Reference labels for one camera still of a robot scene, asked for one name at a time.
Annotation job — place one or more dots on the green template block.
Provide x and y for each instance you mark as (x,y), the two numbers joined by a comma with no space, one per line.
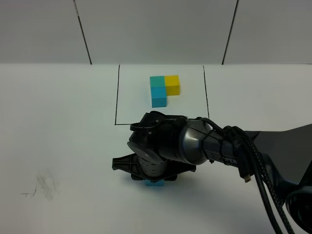
(157,81)

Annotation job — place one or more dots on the blue template block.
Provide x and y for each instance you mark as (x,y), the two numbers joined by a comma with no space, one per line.
(159,97)

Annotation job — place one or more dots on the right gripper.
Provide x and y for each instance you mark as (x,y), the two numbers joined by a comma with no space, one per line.
(172,163)

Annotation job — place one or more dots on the yellow template block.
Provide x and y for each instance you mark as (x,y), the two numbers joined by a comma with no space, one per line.
(172,85)

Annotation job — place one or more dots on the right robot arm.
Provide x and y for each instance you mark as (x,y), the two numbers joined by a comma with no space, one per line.
(164,146)

